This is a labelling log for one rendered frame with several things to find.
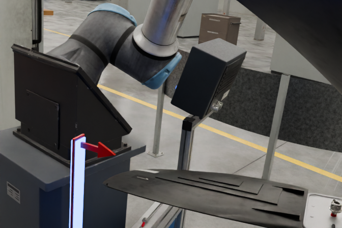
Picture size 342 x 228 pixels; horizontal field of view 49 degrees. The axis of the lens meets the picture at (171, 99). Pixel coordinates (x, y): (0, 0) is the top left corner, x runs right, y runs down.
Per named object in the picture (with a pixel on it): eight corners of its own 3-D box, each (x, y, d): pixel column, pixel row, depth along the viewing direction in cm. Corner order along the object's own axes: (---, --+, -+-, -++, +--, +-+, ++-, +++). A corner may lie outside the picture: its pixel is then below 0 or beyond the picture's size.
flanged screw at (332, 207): (339, 222, 43) (344, 202, 42) (336, 227, 42) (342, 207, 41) (326, 217, 43) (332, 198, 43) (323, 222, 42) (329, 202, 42)
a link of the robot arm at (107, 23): (73, 49, 102) (102, 15, 107) (113, 75, 101) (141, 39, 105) (66, 26, 91) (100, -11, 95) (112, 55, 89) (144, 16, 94)
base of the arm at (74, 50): (29, 56, 93) (54, 28, 96) (68, 94, 102) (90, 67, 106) (59, 62, 82) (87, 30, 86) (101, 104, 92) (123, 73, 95)
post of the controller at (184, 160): (184, 184, 110) (192, 121, 104) (175, 181, 111) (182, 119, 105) (188, 180, 113) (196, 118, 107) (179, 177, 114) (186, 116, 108)
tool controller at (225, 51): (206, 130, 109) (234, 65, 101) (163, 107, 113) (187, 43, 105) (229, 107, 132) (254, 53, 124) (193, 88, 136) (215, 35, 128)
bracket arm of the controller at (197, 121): (191, 132, 105) (192, 122, 104) (181, 129, 106) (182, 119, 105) (216, 110, 126) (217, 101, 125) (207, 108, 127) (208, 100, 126)
